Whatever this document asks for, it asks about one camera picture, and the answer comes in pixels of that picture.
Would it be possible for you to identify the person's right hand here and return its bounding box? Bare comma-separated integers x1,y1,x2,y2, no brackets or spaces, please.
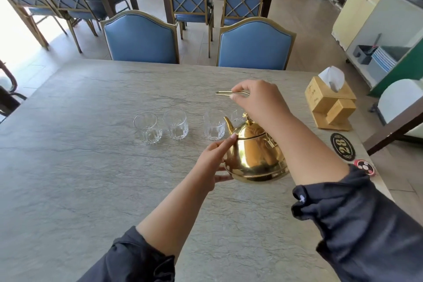
231,79,293,131

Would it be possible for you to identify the person's left hand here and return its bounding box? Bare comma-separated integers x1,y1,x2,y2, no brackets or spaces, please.
192,133,238,193

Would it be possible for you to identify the golden metal teapot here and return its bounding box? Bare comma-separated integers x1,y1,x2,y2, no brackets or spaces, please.
215,90,290,183

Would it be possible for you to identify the person's left forearm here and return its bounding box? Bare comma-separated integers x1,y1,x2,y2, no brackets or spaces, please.
78,173,215,282

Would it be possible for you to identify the person's right forearm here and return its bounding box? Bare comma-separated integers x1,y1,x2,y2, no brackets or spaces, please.
264,110,423,282

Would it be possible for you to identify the clear drinking glass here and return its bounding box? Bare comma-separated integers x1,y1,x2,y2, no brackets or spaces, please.
203,110,227,141
163,108,189,141
133,112,163,145
230,109,247,128

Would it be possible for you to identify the blue padded chair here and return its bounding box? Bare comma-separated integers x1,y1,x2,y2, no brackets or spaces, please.
216,17,297,71
100,10,180,65

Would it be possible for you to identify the wooden tissue box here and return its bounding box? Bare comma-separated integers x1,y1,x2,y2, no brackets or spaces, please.
304,76,358,132

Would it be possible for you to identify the white tissue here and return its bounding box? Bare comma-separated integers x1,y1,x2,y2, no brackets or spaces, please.
317,66,345,93

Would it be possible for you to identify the round black table sticker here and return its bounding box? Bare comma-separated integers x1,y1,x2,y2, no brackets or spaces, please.
330,132,356,162

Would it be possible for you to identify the black plastic bin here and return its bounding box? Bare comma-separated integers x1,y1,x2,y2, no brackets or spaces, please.
352,44,378,66

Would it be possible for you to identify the round red black sticker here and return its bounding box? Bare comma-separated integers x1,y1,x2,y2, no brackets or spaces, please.
353,159,377,177

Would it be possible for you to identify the cream cabinet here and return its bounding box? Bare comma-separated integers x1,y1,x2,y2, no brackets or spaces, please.
331,0,405,52

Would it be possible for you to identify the stack of white plates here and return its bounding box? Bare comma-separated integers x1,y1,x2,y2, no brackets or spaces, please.
373,46,398,73

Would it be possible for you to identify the white round back chair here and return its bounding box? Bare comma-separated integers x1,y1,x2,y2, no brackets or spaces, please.
369,79,423,140

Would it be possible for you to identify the white service counter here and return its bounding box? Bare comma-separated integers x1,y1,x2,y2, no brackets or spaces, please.
345,0,423,97

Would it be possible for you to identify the black frame chair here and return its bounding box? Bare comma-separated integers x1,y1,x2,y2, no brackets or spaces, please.
0,59,28,124

